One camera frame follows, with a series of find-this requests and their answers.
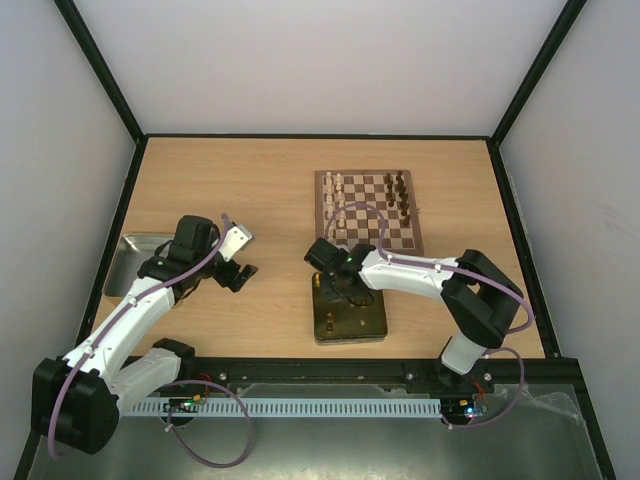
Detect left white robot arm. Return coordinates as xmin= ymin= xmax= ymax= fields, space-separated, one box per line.
xmin=31 ymin=215 xmax=257 ymax=459

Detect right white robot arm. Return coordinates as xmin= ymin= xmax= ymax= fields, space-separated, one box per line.
xmin=304 ymin=238 xmax=526 ymax=392

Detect dark chess pieces in tin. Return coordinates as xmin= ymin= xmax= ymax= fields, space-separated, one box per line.
xmin=326 ymin=312 xmax=335 ymax=334

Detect wooden chess board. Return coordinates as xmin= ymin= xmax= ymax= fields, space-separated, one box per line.
xmin=315 ymin=169 xmax=424 ymax=256

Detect dark chess pieces on board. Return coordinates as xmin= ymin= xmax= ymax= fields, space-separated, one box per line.
xmin=384 ymin=171 xmax=411 ymax=228

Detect gold metal tin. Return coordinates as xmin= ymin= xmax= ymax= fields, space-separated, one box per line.
xmin=311 ymin=272 xmax=388 ymax=345

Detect silver metal tray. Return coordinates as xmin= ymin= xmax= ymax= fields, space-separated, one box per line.
xmin=103 ymin=233 xmax=173 ymax=306

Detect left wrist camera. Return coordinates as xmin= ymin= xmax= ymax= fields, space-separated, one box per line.
xmin=218 ymin=224 xmax=254 ymax=262

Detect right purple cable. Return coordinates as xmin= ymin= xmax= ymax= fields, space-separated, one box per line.
xmin=323 ymin=202 xmax=535 ymax=341

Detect purple cable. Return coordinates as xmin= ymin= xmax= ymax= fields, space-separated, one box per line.
xmin=323 ymin=202 xmax=535 ymax=341
xmin=48 ymin=212 xmax=236 ymax=461

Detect black aluminium frame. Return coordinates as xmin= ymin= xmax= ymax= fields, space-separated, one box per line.
xmin=9 ymin=0 xmax=621 ymax=480

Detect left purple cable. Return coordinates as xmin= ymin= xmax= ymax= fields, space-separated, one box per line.
xmin=48 ymin=212 xmax=236 ymax=461

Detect white slotted cable duct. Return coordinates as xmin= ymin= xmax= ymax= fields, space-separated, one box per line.
xmin=127 ymin=397 xmax=441 ymax=419

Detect metal base plate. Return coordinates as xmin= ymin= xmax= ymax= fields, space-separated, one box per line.
xmin=28 ymin=385 xmax=602 ymax=479

